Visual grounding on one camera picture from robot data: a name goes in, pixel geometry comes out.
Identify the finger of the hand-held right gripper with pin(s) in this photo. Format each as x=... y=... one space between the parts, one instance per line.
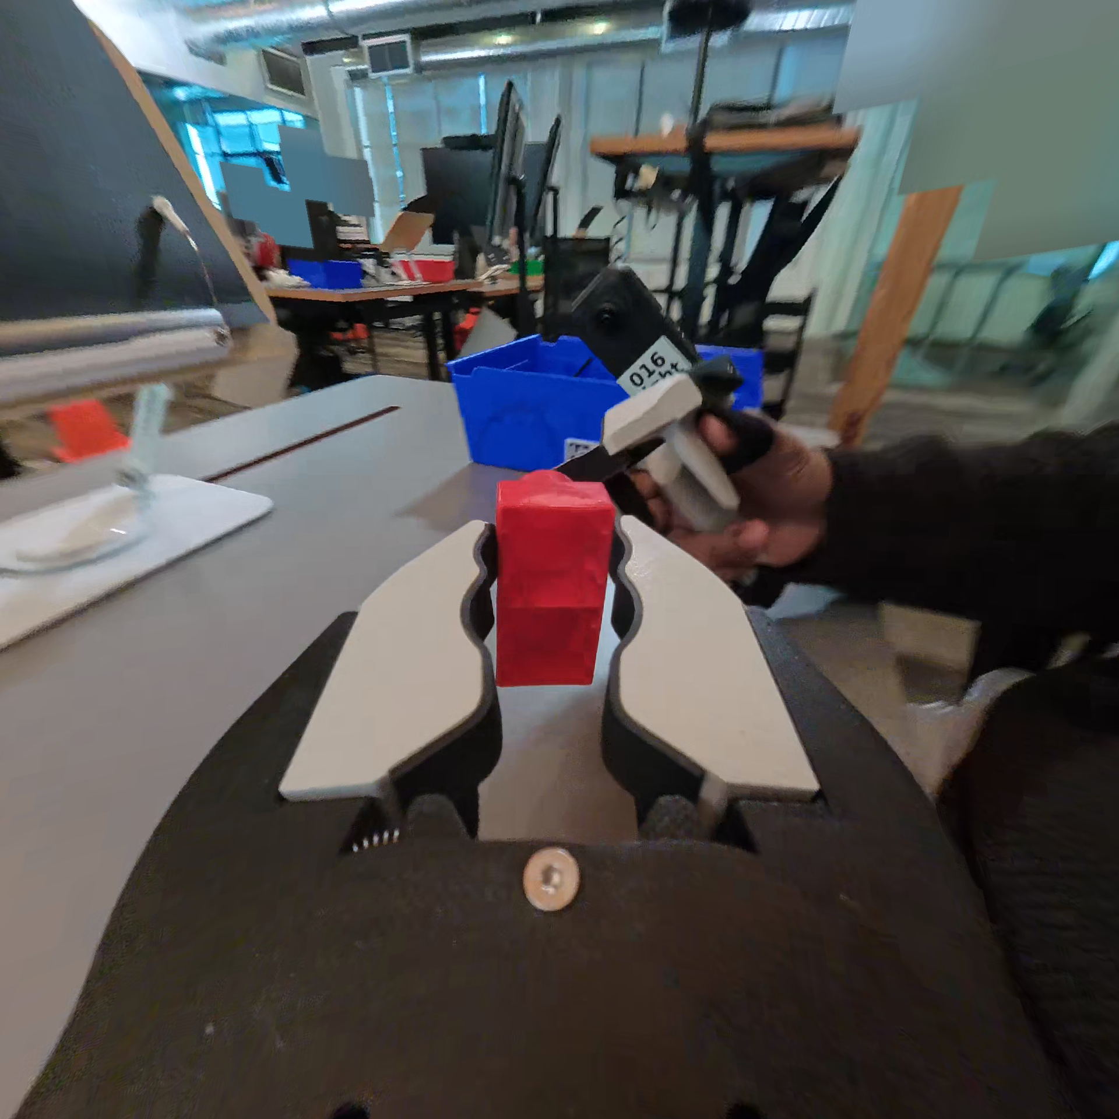
x=651 y=418

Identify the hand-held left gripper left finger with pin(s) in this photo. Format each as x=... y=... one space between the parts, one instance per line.
x=384 y=683

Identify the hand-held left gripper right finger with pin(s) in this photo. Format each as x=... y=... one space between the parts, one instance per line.
x=709 y=683

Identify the red toy building block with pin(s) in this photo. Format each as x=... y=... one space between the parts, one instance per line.
x=553 y=576

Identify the person's right forearm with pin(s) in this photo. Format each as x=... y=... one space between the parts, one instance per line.
x=960 y=524

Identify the person's right hand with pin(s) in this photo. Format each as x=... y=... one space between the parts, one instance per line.
x=791 y=519

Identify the blue plastic bin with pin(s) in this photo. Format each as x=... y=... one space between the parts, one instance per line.
x=322 y=275
x=523 y=408

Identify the black computer monitor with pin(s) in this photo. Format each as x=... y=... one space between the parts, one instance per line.
x=508 y=157
x=458 y=193

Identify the wooden standing desk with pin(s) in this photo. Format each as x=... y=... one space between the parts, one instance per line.
x=728 y=141

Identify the wooden office desk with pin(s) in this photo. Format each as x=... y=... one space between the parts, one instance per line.
x=367 y=295

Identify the white air vent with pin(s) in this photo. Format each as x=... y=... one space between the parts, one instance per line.
x=387 y=53

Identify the person's dark clothing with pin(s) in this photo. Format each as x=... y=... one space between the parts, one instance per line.
x=1049 y=830

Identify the black board on white stand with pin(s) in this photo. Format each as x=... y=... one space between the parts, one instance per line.
x=72 y=177

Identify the wooden post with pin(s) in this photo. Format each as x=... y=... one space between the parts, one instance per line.
x=901 y=304

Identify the silver ventilation duct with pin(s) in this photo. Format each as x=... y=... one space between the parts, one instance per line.
x=391 y=12

